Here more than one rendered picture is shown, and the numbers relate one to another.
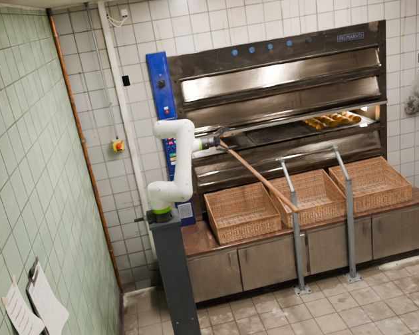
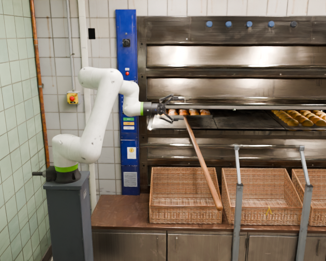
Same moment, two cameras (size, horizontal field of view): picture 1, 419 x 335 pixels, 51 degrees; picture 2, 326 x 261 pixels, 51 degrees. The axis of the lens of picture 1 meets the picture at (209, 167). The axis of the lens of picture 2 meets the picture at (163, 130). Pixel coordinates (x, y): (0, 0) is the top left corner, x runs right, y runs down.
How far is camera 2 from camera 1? 1.18 m
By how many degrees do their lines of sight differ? 10
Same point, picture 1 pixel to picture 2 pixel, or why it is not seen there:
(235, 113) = (199, 89)
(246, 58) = (221, 32)
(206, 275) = (129, 252)
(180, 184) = (85, 141)
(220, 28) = not seen: outside the picture
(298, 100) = (271, 88)
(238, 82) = (208, 57)
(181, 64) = (151, 27)
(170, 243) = (66, 209)
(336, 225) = (285, 234)
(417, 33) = not seen: outside the picture
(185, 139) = (105, 91)
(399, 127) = not seen: outside the picture
